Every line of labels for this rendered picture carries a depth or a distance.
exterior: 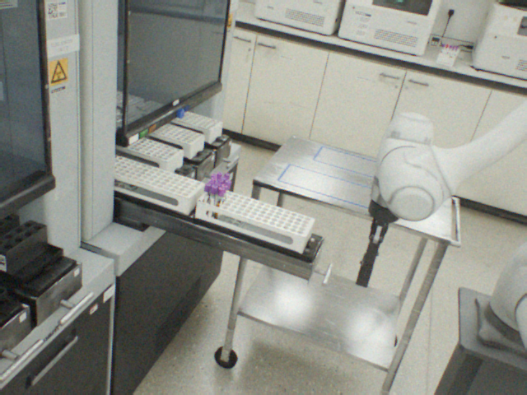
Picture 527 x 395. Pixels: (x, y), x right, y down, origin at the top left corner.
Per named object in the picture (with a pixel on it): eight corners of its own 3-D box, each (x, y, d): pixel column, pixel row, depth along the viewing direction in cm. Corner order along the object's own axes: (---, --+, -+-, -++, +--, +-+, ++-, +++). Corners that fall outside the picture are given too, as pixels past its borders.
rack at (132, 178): (88, 186, 139) (88, 165, 136) (109, 172, 148) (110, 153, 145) (187, 219, 133) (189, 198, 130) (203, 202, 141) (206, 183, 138)
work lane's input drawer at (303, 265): (72, 206, 141) (72, 178, 137) (102, 186, 153) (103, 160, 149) (324, 294, 126) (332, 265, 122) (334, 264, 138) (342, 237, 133)
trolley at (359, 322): (211, 365, 195) (243, 176, 156) (252, 294, 234) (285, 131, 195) (384, 438, 181) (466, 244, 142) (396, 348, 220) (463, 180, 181)
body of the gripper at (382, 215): (374, 188, 122) (364, 220, 126) (369, 203, 115) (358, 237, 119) (405, 197, 120) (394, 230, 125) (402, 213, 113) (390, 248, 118)
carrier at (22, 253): (40, 245, 111) (39, 222, 108) (48, 248, 111) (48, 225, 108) (-3, 275, 101) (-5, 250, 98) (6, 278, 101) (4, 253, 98)
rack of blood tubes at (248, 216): (193, 221, 132) (196, 201, 129) (209, 205, 141) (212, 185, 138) (300, 257, 126) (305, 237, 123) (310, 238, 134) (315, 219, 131)
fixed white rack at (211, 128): (133, 123, 181) (134, 107, 178) (148, 116, 190) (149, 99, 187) (210, 146, 175) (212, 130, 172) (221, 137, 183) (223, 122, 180)
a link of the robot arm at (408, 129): (370, 164, 120) (371, 189, 108) (389, 101, 112) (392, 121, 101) (416, 174, 119) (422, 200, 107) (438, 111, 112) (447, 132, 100)
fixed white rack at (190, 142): (108, 137, 168) (109, 119, 165) (125, 127, 177) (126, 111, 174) (190, 162, 162) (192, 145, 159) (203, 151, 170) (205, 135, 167)
